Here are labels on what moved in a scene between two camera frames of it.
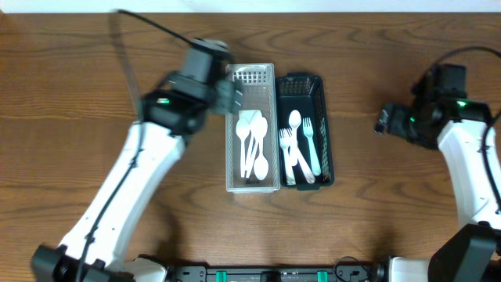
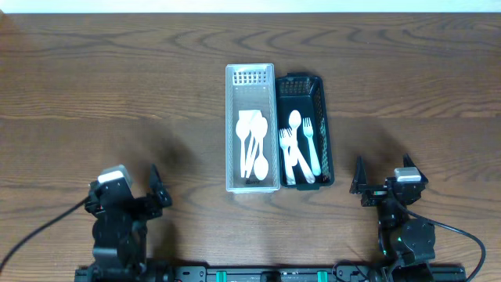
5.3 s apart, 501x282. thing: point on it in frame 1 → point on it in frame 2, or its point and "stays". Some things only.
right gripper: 401,112 → 375,194
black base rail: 343,273 stays
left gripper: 225,89 → 151,209
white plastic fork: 285,137 stays
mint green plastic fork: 308,131 stays
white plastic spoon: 294,121 stays
